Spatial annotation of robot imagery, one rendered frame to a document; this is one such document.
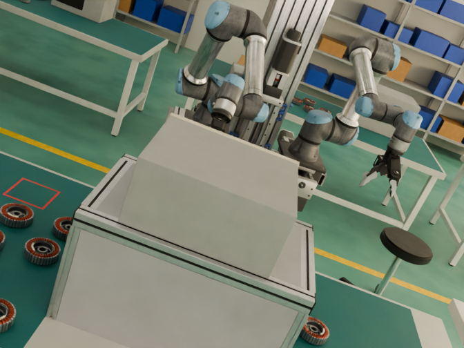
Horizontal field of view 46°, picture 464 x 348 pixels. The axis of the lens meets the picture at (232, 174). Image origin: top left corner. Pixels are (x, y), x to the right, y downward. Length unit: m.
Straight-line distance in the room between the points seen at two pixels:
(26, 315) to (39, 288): 0.12
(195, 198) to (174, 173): 0.08
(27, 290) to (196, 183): 0.67
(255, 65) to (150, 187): 0.87
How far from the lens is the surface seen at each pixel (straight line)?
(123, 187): 1.65
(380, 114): 2.24
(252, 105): 2.02
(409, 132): 2.21
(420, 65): 8.70
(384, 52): 2.54
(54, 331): 1.67
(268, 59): 2.67
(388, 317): 2.35
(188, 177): 1.37
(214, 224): 1.42
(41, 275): 1.83
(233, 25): 2.20
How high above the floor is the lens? 1.90
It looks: 23 degrees down
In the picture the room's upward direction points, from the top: 22 degrees clockwise
